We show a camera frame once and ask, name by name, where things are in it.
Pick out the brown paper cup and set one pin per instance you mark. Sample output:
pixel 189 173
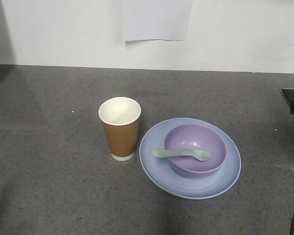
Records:
pixel 120 118

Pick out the light blue plate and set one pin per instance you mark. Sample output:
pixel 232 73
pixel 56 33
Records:
pixel 166 178

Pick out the pale green plastic spoon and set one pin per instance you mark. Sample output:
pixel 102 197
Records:
pixel 200 155

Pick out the white paper sheet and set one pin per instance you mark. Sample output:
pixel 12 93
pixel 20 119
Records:
pixel 155 19

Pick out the purple plastic bowl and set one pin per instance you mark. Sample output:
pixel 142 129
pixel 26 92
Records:
pixel 193 136

